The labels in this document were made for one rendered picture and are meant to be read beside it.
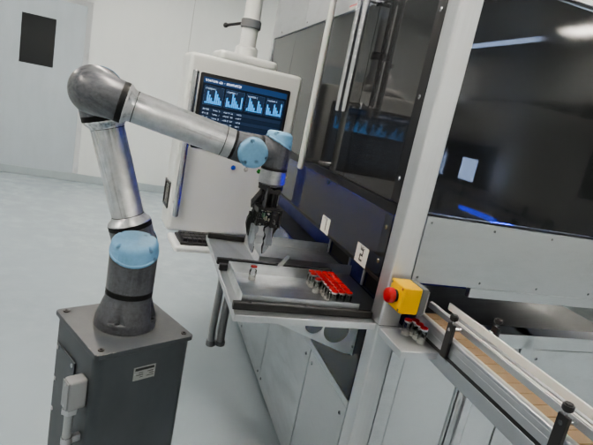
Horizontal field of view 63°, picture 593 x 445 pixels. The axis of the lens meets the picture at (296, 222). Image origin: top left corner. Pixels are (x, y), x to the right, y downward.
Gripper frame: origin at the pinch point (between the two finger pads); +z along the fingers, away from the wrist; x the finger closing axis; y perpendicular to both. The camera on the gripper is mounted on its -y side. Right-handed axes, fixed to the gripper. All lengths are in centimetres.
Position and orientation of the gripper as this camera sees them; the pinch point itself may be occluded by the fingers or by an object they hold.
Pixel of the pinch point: (257, 247)
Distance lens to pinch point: 148.0
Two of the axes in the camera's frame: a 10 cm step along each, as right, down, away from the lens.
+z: -2.0, 9.6, 2.2
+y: 2.7, 2.7, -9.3
